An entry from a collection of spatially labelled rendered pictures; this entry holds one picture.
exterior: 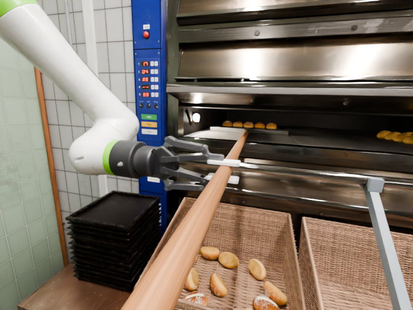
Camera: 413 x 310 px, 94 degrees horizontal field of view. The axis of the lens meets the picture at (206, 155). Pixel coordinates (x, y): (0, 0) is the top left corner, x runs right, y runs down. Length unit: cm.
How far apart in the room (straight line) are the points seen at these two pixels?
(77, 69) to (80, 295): 85
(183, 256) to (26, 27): 56
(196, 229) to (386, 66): 96
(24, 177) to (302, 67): 159
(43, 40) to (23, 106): 96
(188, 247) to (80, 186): 136
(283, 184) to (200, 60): 71
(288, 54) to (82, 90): 79
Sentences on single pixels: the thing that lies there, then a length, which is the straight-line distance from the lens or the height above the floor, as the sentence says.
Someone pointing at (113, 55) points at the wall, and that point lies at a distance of 123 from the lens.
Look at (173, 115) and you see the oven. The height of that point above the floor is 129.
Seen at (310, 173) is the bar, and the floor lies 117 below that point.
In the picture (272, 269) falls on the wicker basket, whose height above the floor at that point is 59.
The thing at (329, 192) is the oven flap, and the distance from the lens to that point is 104.
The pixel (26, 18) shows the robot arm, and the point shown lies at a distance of 61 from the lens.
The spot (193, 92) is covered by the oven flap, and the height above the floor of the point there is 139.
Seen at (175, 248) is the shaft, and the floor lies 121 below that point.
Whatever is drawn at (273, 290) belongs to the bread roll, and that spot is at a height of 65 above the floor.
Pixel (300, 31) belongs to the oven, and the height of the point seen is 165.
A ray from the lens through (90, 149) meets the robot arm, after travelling 53.
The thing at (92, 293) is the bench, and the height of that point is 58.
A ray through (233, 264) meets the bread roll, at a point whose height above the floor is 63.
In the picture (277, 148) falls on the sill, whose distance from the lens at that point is 95.
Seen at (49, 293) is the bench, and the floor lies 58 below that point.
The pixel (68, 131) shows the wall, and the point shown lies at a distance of 147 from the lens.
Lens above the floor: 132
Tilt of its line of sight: 13 degrees down
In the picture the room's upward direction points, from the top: 2 degrees clockwise
